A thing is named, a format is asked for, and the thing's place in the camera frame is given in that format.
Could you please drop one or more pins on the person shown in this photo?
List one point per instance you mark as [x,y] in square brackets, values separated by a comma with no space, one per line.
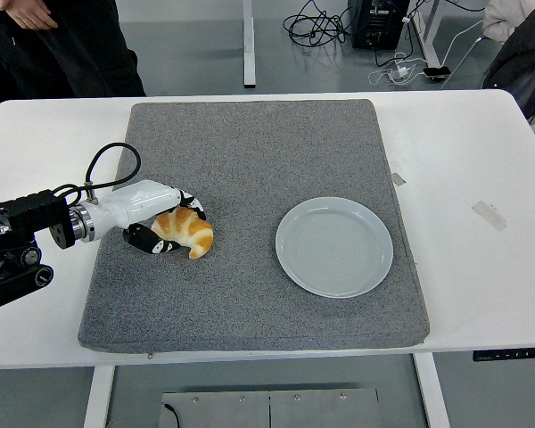
[71,53]

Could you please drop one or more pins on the white slanted desk frame leg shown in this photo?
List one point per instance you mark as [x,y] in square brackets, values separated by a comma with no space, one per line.
[430,40]

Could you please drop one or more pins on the grey speckled table mat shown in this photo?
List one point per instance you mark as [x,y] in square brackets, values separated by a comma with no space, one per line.
[249,156]

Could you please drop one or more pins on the black phone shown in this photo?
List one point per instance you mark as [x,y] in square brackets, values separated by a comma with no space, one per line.
[437,73]

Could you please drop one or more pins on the golden croissant bread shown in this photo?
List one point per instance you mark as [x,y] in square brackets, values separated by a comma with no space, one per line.
[191,229]

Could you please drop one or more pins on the black table height control panel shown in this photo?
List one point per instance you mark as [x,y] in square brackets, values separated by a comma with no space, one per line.
[512,354]

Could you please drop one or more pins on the grey metal plate with screws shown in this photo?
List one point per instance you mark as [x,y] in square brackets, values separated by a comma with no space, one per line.
[232,412]

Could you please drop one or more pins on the white background desk leg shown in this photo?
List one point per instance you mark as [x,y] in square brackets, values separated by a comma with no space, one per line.
[249,44]

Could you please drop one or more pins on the small grey tape piece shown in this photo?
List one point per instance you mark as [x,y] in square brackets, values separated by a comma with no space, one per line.
[399,178]

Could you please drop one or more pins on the chair with dark jacket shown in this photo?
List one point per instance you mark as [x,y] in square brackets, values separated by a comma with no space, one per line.
[521,67]

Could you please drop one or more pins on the white table leg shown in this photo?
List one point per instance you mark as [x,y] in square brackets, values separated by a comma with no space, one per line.
[99,397]
[430,392]

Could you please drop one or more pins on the black computer box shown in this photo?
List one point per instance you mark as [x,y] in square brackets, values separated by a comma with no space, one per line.
[379,22]

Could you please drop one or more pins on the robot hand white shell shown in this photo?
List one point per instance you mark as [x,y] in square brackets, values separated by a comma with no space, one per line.
[134,200]

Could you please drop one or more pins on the pale blue-grey round plate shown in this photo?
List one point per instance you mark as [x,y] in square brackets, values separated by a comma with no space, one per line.
[334,249]

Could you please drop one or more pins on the person's hand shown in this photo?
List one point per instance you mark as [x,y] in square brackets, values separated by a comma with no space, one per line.
[29,13]

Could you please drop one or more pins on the cream white garment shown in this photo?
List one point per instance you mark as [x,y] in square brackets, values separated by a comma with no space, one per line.
[504,20]

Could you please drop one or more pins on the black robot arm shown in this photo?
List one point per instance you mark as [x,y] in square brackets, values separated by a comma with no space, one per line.
[27,211]

